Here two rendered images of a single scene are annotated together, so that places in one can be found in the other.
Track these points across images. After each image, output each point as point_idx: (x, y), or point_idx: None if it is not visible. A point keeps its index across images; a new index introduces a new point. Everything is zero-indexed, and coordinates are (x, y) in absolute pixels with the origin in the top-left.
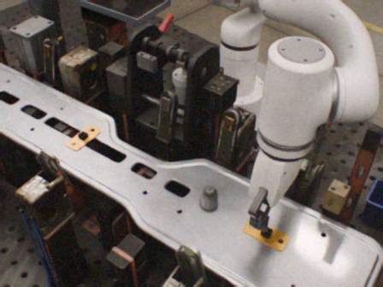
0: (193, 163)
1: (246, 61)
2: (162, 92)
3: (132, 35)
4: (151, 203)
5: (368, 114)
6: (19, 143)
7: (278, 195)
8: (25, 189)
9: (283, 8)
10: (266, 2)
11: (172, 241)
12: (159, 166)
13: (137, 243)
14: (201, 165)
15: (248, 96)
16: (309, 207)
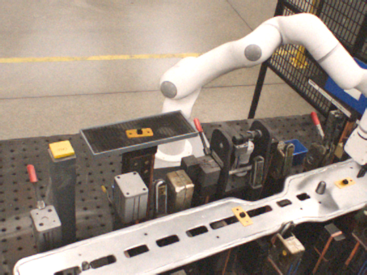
0: (288, 183)
1: None
2: None
3: (229, 139)
4: (310, 209)
5: None
6: (226, 248)
7: None
8: (293, 247)
9: (359, 82)
10: (354, 83)
11: (337, 213)
12: (284, 196)
13: (331, 226)
14: (290, 181)
15: (185, 147)
16: (335, 163)
